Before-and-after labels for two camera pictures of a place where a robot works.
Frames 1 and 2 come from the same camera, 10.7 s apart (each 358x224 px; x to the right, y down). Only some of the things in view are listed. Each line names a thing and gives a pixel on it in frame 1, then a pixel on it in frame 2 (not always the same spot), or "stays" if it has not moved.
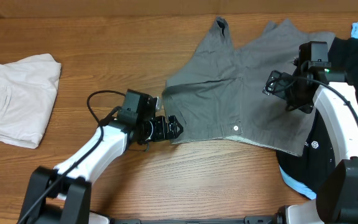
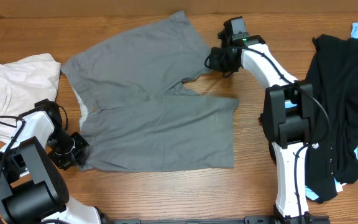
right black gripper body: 274,83 -> 215,62
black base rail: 248,219 stays
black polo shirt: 357,59 stays
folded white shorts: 16,99 stays
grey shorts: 214,91 -> 133,117
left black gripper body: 153,129 -> 68,149
